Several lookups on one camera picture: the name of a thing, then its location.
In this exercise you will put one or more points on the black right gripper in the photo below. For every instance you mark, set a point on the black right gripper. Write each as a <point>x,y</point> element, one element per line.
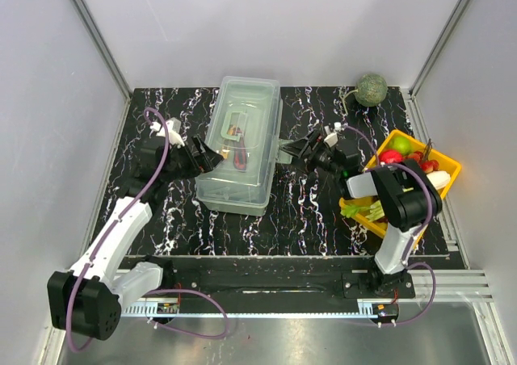
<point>299,147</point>

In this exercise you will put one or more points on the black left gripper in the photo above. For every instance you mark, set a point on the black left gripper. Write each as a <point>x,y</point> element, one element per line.
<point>210,160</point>

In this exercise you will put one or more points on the yellow utility knife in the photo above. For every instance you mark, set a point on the yellow utility knife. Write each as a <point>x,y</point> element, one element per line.
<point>226,147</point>

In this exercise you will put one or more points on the clear and green toolbox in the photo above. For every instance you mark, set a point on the clear and green toolbox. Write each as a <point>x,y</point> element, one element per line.
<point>245,130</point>

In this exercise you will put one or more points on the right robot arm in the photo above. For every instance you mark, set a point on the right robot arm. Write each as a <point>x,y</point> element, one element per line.
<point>404,190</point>

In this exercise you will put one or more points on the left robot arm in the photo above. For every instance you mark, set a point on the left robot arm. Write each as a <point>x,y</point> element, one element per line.
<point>89,298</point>

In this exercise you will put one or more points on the red apple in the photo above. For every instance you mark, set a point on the red apple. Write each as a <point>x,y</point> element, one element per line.
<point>391,156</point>

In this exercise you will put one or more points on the green netted melon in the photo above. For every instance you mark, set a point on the green netted melon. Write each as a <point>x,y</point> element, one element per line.
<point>370,90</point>

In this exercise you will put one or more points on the green celery stalk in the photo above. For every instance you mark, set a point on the green celery stalk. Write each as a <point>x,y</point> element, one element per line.
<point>374,211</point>

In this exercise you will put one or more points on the yellow plastic bin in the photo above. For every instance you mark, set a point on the yellow plastic bin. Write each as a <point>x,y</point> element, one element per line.
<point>445,163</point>

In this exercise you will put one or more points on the small red apples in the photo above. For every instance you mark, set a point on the small red apples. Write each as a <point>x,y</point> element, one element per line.
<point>426,164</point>

